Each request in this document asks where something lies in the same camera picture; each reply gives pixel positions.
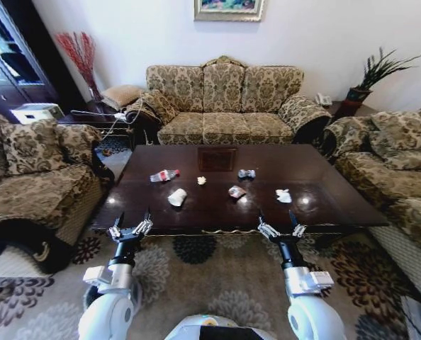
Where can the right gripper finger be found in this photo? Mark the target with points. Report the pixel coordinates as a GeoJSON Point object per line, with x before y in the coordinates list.
{"type": "Point", "coordinates": [267, 226]}
{"type": "Point", "coordinates": [297, 225]}

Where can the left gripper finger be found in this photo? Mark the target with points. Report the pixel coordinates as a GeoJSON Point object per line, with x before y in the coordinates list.
{"type": "Point", "coordinates": [144, 223]}
{"type": "Point", "coordinates": [116, 226]}

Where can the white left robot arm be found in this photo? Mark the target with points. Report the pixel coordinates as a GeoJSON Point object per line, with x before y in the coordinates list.
{"type": "Point", "coordinates": [107, 304]}

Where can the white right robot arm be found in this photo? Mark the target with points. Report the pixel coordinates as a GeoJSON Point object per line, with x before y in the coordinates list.
{"type": "Point", "coordinates": [304, 304]}

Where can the crumpled white tissue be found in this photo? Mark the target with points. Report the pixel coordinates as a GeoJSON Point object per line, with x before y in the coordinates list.
{"type": "Point", "coordinates": [283, 195]}

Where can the crushed white paper cup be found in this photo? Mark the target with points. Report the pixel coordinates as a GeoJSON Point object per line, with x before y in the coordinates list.
{"type": "Point", "coordinates": [177, 197]}

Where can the dark wooden coffee table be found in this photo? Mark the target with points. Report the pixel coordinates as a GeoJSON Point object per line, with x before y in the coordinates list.
{"type": "Point", "coordinates": [239, 191]}

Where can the crumpled red white wrapper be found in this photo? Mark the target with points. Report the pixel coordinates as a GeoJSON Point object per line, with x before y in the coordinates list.
{"type": "Point", "coordinates": [236, 192]}

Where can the crushed clear plastic bottle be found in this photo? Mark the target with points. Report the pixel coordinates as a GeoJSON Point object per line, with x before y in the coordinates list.
{"type": "Point", "coordinates": [164, 175]}

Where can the small crumpled cream paper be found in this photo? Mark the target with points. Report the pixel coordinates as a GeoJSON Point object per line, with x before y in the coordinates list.
{"type": "Point", "coordinates": [201, 180]}

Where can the floral patterned rug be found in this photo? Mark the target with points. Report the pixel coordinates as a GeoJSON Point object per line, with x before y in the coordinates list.
{"type": "Point", "coordinates": [203, 280]}

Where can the floral armchair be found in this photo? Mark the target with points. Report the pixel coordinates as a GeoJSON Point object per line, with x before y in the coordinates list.
{"type": "Point", "coordinates": [29, 184]}

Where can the dark side table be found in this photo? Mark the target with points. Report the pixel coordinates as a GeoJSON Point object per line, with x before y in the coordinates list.
{"type": "Point", "coordinates": [100, 124]}

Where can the floral sofa with cushions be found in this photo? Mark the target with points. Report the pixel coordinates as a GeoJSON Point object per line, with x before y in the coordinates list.
{"type": "Point", "coordinates": [391, 177]}

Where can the white robot front shell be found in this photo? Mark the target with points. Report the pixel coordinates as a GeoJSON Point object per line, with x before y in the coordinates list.
{"type": "Point", "coordinates": [214, 327]}

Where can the floral throw pillow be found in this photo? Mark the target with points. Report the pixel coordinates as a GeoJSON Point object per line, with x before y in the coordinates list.
{"type": "Point", "coordinates": [29, 147]}
{"type": "Point", "coordinates": [402, 136]}

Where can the white desk telephone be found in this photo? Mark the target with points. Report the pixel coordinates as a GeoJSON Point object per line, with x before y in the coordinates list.
{"type": "Point", "coordinates": [324, 99]}

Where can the tan square cushion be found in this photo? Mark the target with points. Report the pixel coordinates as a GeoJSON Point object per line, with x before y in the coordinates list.
{"type": "Point", "coordinates": [121, 95]}

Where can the floral three-seat sofa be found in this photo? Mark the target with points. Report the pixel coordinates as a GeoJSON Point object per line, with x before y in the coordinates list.
{"type": "Point", "coordinates": [228, 102]}

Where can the white box appliance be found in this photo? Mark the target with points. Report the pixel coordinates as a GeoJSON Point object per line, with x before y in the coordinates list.
{"type": "Point", "coordinates": [37, 112]}

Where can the green potted plant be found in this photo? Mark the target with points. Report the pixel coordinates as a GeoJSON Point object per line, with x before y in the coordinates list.
{"type": "Point", "coordinates": [373, 76]}

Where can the red dried branches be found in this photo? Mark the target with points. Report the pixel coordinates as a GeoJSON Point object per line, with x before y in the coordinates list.
{"type": "Point", "coordinates": [81, 60]}

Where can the dark glass cabinet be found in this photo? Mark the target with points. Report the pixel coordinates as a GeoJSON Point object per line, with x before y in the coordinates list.
{"type": "Point", "coordinates": [15, 56]}

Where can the framed painting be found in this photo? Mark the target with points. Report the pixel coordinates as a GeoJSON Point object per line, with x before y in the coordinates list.
{"type": "Point", "coordinates": [229, 8]}

